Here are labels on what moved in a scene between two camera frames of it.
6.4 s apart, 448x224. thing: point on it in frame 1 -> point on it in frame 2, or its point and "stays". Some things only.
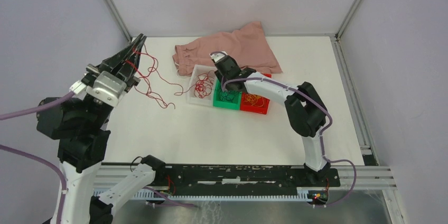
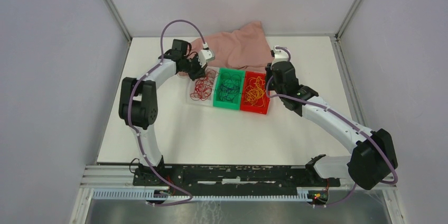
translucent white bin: x=202 y=86 stays
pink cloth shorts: x=248 y=46 stays
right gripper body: x=223 y=78 -> x=272 y=85
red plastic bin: x=254 y=103 stays
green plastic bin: x=230 y=99 stays
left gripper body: x=133 y=81 -> x=193 y=67
